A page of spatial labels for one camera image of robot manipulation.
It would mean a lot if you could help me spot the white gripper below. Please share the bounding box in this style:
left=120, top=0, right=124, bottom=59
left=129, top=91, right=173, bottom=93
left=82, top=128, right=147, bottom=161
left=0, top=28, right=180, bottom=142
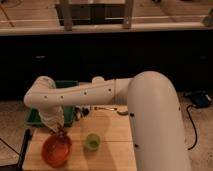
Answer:
left=39, top=107, right=64, bottom=132

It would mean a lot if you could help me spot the dark grape bunch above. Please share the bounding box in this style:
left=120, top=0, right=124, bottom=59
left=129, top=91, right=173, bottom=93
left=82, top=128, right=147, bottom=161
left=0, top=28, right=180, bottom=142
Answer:
left=56, top=125, right=67, bottom=138

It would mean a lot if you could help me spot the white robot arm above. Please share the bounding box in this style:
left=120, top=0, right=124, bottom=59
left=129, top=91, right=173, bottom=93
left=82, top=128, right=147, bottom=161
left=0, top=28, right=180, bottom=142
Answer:
left=24, top=71, right=192, bottom=171

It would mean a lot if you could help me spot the red bowl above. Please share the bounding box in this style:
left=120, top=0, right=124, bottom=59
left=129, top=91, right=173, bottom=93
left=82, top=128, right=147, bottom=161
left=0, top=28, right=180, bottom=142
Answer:
left=41, top=135, right=72, bottom=168

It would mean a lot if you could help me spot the green plastic bin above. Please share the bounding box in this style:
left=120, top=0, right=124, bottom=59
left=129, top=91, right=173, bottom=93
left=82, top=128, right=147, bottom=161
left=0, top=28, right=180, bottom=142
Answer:
left=26, top=80, right=78, bottom=127

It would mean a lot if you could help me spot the small dark objects cluster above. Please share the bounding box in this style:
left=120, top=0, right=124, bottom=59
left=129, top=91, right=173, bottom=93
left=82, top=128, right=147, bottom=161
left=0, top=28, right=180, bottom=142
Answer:
left=75, top=107, right=90, bottom=121

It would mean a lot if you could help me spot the small green cup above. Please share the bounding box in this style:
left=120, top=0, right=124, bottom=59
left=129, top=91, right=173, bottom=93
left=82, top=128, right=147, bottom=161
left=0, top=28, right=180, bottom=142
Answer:
left=85, top=133, right=100, bottom=151

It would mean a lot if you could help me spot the white round cup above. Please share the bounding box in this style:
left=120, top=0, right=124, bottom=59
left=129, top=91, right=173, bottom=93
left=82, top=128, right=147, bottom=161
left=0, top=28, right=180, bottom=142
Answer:
left=92, top=76, right=104, bottom=83

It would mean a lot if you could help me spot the green vegetable toy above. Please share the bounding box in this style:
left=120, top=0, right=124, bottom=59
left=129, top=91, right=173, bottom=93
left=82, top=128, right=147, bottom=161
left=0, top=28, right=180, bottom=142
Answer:
left=117, top=111, right=128, bottom=116

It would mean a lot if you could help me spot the dark blue floor device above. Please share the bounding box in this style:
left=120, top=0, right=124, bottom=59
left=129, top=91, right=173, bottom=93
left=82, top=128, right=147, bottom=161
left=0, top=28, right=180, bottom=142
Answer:
left=190, top=93, right=212, bottom=108

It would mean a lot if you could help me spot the wooden stool frame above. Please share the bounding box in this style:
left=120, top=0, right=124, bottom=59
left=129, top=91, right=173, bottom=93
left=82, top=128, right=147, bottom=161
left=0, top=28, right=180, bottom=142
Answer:
left=55, top=0, right=134, bottom=32

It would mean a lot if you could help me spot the black cable on floor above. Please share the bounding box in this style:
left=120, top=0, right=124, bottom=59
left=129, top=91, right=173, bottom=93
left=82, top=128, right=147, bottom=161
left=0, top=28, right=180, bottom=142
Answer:
left=185, top=104, right=199, bottom=150

